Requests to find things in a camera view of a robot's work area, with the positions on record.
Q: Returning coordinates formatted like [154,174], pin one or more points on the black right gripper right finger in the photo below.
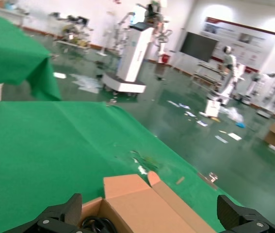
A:
[239,216]

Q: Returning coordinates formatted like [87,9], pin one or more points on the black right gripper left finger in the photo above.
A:
[54,218]

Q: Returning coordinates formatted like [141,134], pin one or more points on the white industrial robot arm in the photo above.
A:
[162,36]

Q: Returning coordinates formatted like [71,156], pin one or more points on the cardboard box with round holes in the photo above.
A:
[147,208]

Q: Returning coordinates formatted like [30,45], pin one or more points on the red box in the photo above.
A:
[165,58]

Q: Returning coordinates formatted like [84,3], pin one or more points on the metal cloth clip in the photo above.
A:
[213,177]
[112,101]

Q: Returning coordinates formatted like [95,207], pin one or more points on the green table cloth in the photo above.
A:
[42,150]

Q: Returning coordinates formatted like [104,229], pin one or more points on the short wooden stick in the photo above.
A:
[180,180]

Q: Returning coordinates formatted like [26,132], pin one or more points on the white foam block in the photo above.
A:
[274,148]

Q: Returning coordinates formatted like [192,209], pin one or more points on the white paper sheet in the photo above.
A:
[173,103]
[190,114]
[184,105]
[202,123]
[234,136]
[221,139]

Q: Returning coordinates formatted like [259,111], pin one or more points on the blue crumpled cloth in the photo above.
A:
[240,125]

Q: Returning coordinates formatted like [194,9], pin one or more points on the yellow flat object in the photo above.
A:
[215,119]

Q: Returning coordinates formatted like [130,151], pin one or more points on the clear plastic bag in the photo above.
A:
[234,114]

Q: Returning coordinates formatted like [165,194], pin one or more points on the white bag with red print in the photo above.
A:
[212,108]

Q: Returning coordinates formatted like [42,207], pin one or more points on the white plastic sheet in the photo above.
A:
[86,83]

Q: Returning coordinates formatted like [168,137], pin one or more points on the leaning white humanoid robot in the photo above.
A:
[228,72]

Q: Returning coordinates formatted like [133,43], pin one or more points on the low metal cart rack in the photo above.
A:
[207,75]

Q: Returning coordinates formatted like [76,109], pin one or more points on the green cloth covered table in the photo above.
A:
[11,55]

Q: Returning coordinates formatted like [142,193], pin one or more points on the white wheeled kiosk robot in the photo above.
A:
[132,60]

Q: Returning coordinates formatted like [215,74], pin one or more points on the cluttered metal rack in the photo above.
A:
[71,31]

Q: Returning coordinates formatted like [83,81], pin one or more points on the black wall monitor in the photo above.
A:
[199,46]

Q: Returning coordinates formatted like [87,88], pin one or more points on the white red wall poster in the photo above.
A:
[244,38]

